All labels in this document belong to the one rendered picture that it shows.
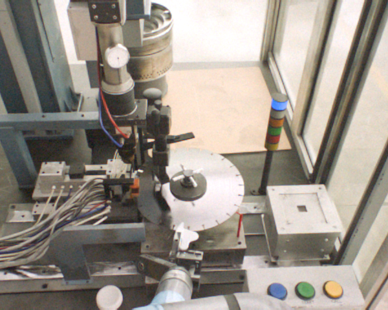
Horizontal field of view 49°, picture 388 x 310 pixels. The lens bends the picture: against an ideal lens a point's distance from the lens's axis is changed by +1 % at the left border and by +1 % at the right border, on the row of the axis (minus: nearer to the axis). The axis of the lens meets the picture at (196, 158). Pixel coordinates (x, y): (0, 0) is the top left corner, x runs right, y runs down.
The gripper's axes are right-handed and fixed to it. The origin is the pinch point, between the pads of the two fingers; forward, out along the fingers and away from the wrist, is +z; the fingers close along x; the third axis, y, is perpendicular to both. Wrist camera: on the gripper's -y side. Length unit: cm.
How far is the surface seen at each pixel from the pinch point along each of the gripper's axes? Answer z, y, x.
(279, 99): 14, 24, 42
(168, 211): 2.8, -3.8, 9.3
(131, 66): 59, -29, 49
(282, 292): -10.0, 27.4, -4.3
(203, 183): 11.4, 4.8, 16.2
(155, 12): 73, -24, 72
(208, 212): 3.6, 7.3, 9.8
